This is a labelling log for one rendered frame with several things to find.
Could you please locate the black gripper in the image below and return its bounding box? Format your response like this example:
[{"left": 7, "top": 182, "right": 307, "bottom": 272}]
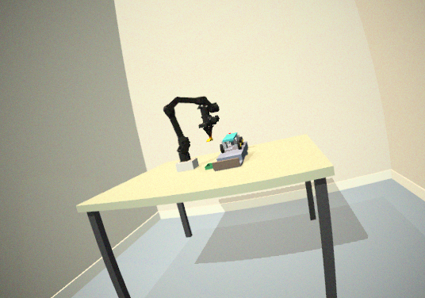
[{"left": 198, "top": 113, "right": 216, "bottom": 137}]

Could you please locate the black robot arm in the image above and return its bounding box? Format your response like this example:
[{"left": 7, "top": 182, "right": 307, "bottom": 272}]
[{"left": 163, "top": 97, "right": 220, "bottom": 162}]

